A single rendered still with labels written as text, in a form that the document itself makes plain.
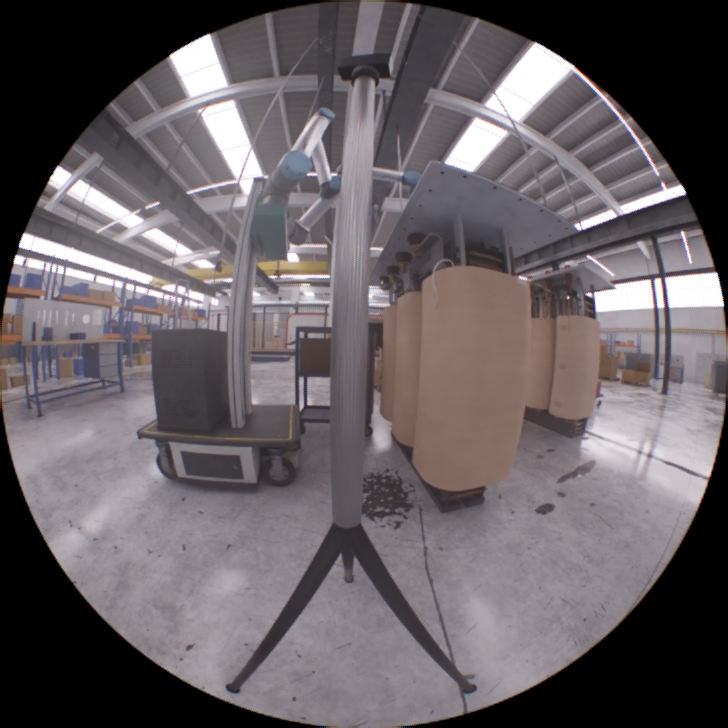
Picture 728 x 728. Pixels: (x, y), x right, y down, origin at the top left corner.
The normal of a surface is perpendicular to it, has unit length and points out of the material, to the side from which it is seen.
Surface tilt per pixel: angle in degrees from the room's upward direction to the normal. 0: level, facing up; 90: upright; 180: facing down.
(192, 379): 90
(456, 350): 90
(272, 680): 0
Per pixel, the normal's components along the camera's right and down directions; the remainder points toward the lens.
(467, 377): -0.32, 0.07
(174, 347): 0.29, 0.08
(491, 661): 0.04, -1.00
